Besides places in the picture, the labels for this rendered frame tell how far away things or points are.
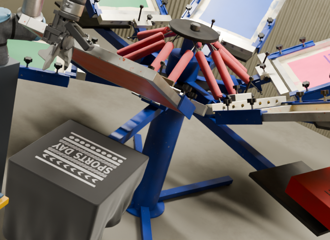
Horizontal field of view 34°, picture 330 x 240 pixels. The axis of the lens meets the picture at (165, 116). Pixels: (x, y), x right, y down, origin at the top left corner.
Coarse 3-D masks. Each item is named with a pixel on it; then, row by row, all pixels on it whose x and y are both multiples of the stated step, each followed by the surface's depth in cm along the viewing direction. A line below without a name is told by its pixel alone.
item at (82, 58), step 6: (78, 54) 218; (84, 54) 207; (78, 60) 245; (84, 60) 232; (90, 60) 220; (84, 66) 260; (90, 66) 246; (96, 66) 233; (102, 66) 222; (96, 72) 262; (102, 72) 248; (108, 72) 235; (108, 78) 264; (114, 78) 248; (120, 84) 264; (132, 90) 269
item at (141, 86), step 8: (104, 64) 211; (112, 72) 226; (120, 72) 212; (128, 72) 199; (120, 80) 244; (128, 80) 228; (136, 80) 213; (144, 80) 200; (136, 88) 246; (144, 88) 228; (152, 88) 214; (152, 96) 250; (160, 96) 232; (168, 104) 251
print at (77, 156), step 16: (64, 144) 247; (80, 144) 251; (96, 144) 254; (48, 160) 233; (64, 160) 236; (80, 160) 239; (96, 160) 243; (112, 160) 246; (80, 176) 230; (96, 176) 232
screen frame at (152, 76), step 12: (24, 24) 205; (36, 24) 204; (96, 48) 197; (108, 60) 196; (120, 60) 195; (132, 72) 193; (144, 72) 192; (156, 72) 191; (156, 84) 196; (144, 96) 270; (168, 96) 218
